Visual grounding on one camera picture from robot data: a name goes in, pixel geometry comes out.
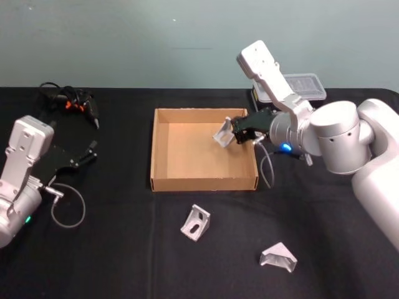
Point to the silver metal corner bracket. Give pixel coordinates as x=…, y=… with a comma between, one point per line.
x=194, y=222
x=279, y=257
x=222, y=137

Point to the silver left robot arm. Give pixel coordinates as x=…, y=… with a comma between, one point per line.
x=22, y=162

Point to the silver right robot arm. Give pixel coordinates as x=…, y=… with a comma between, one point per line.
x=339, y=140

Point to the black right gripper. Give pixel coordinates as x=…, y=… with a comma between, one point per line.
x=258, y=121

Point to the black box with yellow edge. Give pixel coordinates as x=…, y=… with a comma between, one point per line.
x=256, y=99

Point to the clear plastic case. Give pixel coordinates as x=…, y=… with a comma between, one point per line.
x=307, y=85

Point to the black table cloth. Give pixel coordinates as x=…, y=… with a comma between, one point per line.
x=124, y=258

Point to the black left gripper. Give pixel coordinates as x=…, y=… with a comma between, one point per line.
x=56, y=163

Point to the shallow brown cardboard tray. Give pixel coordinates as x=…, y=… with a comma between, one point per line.
x=190, y=155

